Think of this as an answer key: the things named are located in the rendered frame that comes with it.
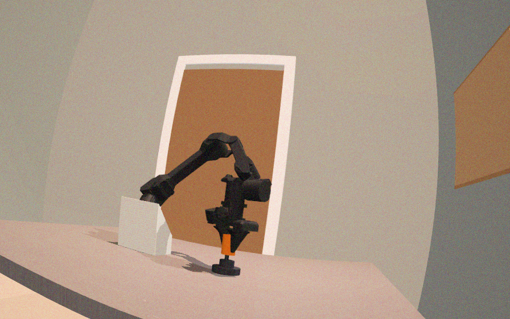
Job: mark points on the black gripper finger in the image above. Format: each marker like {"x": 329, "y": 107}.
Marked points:
{"x": 236, "y": 238}
{"x": 222, "y": 230}

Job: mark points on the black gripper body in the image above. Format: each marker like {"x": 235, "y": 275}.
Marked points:
{"x": 239, "y": 223}

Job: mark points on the orange knob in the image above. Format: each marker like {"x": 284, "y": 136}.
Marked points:
{"x": 226, "y": 250}

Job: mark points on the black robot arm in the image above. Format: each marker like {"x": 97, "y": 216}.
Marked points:
{"x": 247, "y": 186}

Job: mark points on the dark grey round pedestal with shaft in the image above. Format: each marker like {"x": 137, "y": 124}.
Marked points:
{"x": 226, "y": 267}

